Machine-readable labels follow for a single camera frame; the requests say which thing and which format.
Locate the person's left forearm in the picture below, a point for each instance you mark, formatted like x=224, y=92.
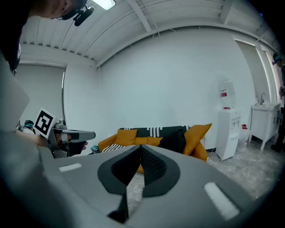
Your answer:
x=31, y=137

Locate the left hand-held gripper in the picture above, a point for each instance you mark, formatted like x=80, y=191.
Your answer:
x=44, y=122

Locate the metal faucet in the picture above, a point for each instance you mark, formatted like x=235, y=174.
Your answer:
x=262, y=98

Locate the teal object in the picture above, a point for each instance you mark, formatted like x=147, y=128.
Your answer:
x=95, y=149

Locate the person's head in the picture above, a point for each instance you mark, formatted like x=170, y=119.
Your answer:
x=55, y=7

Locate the small square orange cushion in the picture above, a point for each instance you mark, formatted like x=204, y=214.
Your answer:
x=125, y=137

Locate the black garment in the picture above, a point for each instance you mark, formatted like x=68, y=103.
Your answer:
x=173, y=141

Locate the clear water bottle red label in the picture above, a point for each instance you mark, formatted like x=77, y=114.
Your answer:
x=227, y=93

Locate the white sink cabinet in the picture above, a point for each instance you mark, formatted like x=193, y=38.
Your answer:
x=262, y=120

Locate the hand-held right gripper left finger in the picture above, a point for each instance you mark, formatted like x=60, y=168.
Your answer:
x=115, y=176

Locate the ceiling light panel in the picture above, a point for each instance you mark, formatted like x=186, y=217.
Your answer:
x=104, y=4

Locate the clear water jug red cap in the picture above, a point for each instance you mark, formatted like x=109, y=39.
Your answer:
x=243, y=135

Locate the large orange cushion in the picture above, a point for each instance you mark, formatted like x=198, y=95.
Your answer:
x=196, y=135

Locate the black white patterned sofa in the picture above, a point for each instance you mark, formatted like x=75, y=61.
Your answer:
x=142, y=131

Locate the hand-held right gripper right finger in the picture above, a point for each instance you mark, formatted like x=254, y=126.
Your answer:
x=160, y=176

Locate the orange sofa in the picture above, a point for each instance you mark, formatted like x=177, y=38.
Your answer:
x=107, y=142

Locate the head-worn black camera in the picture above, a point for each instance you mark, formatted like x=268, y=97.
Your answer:
x=82, y=15

